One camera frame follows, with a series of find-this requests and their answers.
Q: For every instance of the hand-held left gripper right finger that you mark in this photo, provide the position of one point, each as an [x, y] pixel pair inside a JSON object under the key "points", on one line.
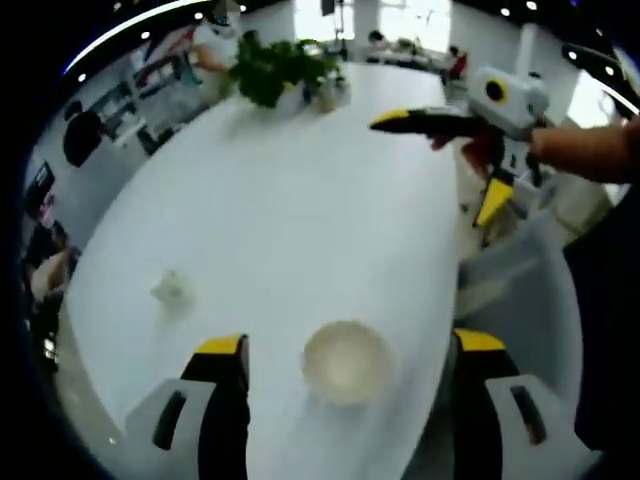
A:
{"points": [[510, 430]]}

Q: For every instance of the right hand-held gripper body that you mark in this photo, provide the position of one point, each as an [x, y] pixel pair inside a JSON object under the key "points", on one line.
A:
{"points": [[515, 102]]}

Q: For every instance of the person's dark clothing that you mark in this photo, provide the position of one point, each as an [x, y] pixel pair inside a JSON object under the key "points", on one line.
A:
{"points": [[605, 325]]}

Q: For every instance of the white paper cup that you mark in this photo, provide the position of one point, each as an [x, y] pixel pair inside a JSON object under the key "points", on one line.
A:
{"points": [[345, 365], [172, 287]]}

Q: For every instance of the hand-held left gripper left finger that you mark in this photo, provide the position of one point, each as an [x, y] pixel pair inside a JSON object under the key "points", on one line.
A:
{"points": [[170, 430]]}

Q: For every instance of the grey chair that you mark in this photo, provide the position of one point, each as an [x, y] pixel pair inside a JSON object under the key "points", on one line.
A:
{"points": [[525, 300]]}

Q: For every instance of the potted green plant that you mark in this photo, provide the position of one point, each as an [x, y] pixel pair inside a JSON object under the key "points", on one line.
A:
{"points": [[275, 70]]}

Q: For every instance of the small glass jar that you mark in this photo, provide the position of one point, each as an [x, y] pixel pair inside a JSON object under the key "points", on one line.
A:
{"points": [[327, 95]]}

